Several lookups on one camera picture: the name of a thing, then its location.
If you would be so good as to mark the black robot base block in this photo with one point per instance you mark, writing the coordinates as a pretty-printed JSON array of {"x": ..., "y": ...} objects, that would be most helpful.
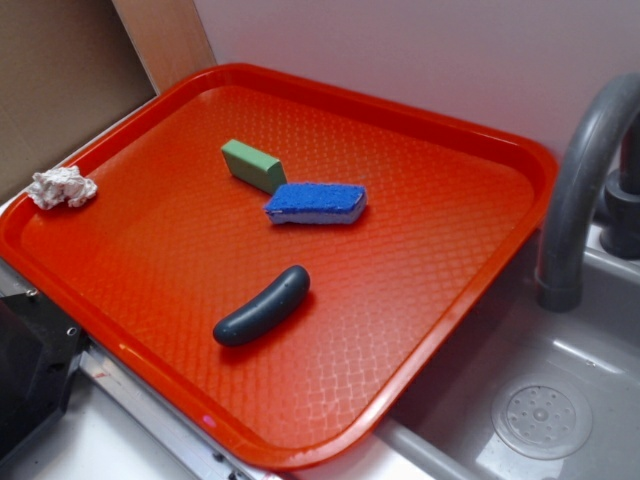
[{"x": 41, "y": 346}]

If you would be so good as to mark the dark green plastic pickle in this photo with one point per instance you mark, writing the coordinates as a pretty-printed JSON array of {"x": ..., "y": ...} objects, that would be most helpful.
[{"x": 265, "y": 311}]

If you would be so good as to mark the orange plastic tray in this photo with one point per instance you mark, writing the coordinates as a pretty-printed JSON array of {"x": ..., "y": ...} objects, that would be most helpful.
[{"x": 173, "y": 242}]

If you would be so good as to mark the blue sponge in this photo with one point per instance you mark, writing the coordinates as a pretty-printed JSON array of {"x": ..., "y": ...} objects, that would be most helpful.
[{"x": 316, "y": 204}]

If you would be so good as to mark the green rectangular block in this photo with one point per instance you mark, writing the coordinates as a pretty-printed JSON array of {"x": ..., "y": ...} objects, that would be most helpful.
[{"x": 253, "y": 166}]

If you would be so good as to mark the grey toy faucet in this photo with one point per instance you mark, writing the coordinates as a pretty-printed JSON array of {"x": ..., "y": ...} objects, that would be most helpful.
[{"x": 578, "y": 195}]

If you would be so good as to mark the grey plastic sink basin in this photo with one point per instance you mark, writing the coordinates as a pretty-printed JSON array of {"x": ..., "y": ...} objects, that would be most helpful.
[{"x": 518, "y": 392}]

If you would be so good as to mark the crumpled white paper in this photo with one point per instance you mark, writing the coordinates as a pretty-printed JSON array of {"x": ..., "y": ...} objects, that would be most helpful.
[{"x": 61, "y": 185}]

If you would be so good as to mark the brown cardboard panel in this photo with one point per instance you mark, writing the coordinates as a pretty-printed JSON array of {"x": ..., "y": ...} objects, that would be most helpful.
[{"x": 71, "y": 69}]

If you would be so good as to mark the dark grey faucet knob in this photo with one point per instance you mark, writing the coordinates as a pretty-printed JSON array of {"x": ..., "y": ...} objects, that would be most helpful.
[{"x": 620, "y": 237}]

